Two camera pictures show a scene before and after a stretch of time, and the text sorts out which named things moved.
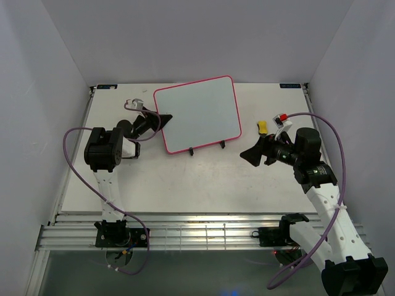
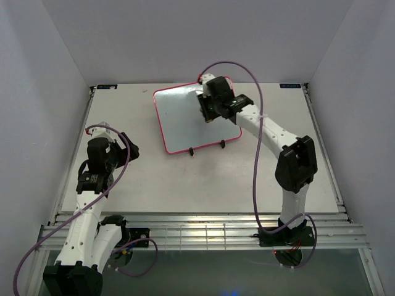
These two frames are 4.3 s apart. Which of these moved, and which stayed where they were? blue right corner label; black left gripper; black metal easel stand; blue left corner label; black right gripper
Moved: black right gripper; black left gripper
Stayed: blue right corner label; black metal easel stand; blue left corner label
